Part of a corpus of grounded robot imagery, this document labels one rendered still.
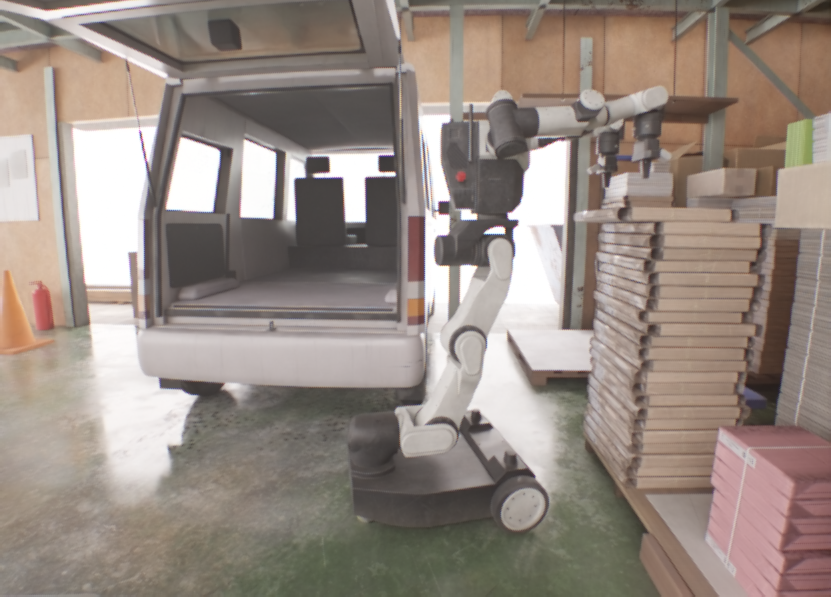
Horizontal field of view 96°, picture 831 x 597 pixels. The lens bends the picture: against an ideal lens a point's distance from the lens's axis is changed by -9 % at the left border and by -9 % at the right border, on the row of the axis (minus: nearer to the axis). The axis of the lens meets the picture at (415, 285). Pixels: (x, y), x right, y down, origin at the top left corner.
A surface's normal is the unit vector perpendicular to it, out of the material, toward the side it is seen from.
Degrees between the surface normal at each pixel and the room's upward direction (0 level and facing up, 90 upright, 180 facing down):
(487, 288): 111
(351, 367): 90
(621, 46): 90
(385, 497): 90
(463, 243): 90
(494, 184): 101
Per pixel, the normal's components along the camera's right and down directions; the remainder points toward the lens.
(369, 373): 0.00, 0.20
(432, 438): 0.21, 0.14
